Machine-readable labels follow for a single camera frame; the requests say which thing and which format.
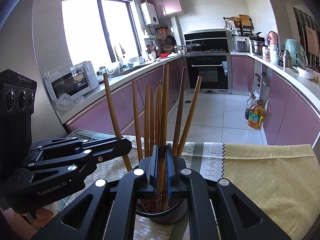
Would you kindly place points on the yellow green cloth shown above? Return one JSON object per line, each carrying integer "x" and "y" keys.
{"x": 283, "y": 181}

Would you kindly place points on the teal covered appliance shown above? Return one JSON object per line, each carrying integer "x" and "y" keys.
{"x": 297, "y": 53}

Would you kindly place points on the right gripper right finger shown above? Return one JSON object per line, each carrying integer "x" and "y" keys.
{"x": 217, "y": 209}

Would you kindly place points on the black range hood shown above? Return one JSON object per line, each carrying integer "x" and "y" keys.
{"x": 214, "y": 40}

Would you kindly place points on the yellow cooking oil bottle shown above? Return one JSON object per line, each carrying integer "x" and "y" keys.
{"x": 256, "y": 116}

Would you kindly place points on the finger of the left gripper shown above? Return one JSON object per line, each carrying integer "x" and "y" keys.
{"x": 108, "y": 149}
{"x": 75, "y": 159}

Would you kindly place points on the person's left hand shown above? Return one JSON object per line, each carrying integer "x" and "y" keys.
{"x": 45, "y": 214}

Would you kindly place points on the silver rice cooker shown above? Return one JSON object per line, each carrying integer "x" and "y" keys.
{"x": 241, "y": 46}

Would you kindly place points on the beige patterned tablecloth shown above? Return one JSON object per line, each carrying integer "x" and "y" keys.
{"x": 107, "y": 211}

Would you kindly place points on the pink upper cabinet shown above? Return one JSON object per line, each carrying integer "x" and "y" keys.
{"x": 166, "y": 8}

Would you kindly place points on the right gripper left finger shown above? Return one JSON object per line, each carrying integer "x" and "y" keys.
{"x": 103, "y": 211}

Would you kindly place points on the dark brown chopstick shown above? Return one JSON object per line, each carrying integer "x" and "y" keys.
{"x": 162, "y": 174}

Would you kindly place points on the white water heater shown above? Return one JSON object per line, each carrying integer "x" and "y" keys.
{"x": 149, "y": 14}

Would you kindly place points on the built-in black oven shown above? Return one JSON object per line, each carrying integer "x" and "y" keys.
{"x": 215, "y": 70}

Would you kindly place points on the white microwave oven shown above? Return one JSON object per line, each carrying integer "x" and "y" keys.
{"x": 74, "y": 81}

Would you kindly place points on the black mesh utensil holder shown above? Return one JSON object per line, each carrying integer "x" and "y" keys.
{"x": 169, "y": 206}

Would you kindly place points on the steel pot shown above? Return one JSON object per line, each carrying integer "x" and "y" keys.
{"x": 257, "y": 44}

